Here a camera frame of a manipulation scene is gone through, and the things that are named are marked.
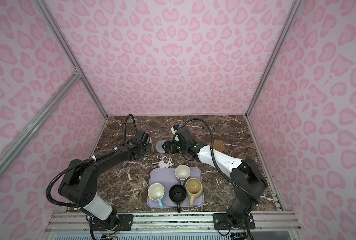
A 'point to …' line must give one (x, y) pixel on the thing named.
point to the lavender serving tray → (165, 190)
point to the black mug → (177, 194)
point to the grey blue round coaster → (159, 146)
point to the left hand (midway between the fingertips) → (147, 146)
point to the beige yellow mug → (193, 187)
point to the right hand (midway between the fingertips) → (169, 144)
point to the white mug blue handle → (156, 191)
